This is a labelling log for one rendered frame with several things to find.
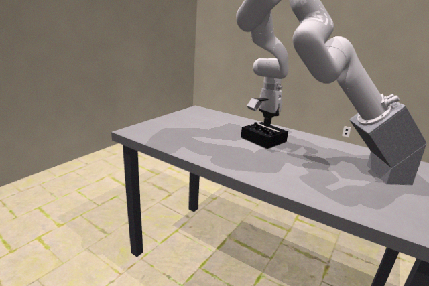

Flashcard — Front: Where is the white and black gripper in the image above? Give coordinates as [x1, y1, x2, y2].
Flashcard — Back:
[259, 88, 282, 127]

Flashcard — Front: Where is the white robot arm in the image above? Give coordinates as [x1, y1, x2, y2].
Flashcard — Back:
[236, 0, 400, 125]

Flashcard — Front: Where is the black lighting desk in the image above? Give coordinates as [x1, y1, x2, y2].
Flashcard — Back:
[241, 122, 288, 149]

